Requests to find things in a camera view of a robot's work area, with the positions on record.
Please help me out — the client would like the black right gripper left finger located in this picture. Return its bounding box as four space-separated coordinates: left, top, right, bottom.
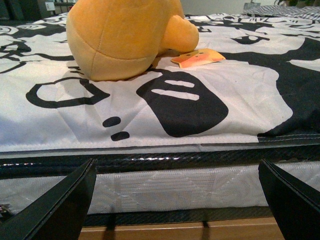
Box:
0 160 97 240

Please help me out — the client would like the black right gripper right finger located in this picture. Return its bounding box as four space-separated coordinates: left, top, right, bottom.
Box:
258 160 320 240

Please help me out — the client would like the yellow plush toy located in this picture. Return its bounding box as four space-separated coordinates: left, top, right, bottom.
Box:
66 0 199 81

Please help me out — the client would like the white mattress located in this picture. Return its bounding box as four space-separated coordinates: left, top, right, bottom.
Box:
0 160 320 215

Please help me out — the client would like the black and white bedsheet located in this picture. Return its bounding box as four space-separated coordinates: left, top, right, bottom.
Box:
0 14 320 155

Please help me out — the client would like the orange toy hang tag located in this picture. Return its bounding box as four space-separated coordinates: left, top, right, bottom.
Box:
171 48 226 69

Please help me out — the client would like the striped pillow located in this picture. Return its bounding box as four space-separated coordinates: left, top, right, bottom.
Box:
243 5 320 21

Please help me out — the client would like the wooden bed frame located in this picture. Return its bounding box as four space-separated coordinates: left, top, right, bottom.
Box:
79 217 284 240

